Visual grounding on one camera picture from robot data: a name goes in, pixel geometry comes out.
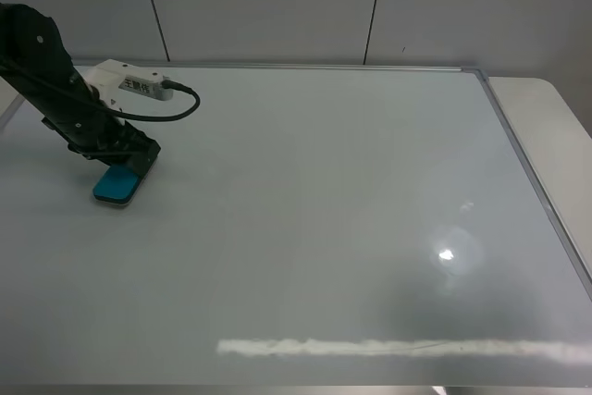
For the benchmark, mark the white whiteboard with aluminium frame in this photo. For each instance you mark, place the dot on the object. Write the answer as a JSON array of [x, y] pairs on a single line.
[[304, 226]]

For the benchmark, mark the blue felt whiteboard eraser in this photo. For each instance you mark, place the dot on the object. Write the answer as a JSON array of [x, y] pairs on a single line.
[[117, 186]]

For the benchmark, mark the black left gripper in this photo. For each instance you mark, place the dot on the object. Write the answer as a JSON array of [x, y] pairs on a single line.
[[109, 141]]

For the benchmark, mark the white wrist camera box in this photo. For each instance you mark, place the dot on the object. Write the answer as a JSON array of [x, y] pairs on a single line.
[[112, 75]]

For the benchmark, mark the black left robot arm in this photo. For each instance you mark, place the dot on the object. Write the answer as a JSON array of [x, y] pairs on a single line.
[[36, 64]]

